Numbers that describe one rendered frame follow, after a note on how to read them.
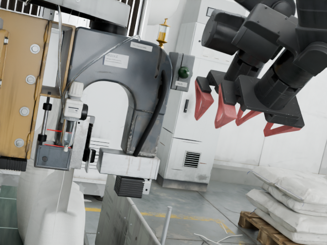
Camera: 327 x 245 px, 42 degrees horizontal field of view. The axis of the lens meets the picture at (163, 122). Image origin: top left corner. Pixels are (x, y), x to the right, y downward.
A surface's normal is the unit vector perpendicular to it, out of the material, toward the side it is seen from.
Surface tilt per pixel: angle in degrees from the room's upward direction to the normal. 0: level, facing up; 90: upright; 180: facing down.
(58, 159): 90
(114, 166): 90
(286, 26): 60
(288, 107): 46
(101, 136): 90
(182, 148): 90
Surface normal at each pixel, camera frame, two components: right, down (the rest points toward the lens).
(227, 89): 0.34, -0.55
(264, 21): 0.14, -0.40
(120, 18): 0.81, 0.23
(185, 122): 0.30, 0.18
